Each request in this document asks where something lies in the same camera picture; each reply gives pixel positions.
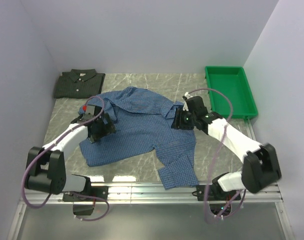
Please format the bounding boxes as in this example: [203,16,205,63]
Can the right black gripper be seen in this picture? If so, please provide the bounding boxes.
[171,107,197,131]

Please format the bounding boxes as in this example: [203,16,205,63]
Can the blue checked long sleeve shirt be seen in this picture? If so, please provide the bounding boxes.
[79,86,199,190]

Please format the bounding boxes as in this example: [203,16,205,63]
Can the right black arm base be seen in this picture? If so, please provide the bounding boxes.
[192,172,237,215]

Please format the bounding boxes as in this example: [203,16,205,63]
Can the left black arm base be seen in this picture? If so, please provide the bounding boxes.
[62,185,110,222]

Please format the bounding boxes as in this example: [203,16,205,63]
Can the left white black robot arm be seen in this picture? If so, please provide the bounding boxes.
[22,112,116,195]

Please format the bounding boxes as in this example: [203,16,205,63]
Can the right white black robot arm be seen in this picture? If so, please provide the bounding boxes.
[171,93,281,200]

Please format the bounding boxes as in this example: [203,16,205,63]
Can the dark green folded shirt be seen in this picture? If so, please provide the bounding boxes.
[53,69,106,99]

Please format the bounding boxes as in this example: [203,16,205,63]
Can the green plastic tray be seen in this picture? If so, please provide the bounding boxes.
[205,66,258,119]

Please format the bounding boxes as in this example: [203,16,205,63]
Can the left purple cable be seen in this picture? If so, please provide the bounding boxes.
[21,95,110,222]

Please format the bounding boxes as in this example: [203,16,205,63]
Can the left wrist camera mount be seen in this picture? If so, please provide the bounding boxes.
[82,104,102,119]

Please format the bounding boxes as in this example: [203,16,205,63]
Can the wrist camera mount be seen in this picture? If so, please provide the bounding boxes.
[183,92,193,100]
[82,104,102,119]

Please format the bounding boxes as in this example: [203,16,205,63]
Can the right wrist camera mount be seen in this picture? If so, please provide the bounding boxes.
[183,92,193,100]

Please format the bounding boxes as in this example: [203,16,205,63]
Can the aluminium mounting rail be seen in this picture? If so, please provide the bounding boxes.
[18,181,284,206]

